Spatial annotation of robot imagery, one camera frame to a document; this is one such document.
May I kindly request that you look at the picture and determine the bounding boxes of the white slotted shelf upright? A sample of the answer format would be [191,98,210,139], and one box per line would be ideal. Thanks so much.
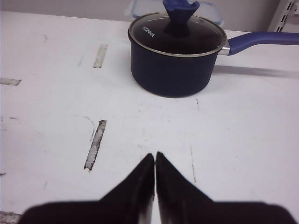
[267,0,299,33]

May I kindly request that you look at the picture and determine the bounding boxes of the clear container with blue rim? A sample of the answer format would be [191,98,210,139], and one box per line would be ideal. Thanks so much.
[125,0,224,27]

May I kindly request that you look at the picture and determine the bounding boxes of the glass lid with blue knob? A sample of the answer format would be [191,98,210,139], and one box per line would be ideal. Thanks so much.
[128,0,227,57]

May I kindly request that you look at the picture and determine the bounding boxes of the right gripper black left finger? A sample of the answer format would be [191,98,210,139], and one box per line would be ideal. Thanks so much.
[19,154,154,224]

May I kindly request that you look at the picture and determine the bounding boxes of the dark blue saucepan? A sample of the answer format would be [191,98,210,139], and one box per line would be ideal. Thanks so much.
[127,12,299,98]

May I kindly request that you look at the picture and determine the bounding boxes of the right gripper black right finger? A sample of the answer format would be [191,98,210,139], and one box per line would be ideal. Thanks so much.
[156,152,296,224]

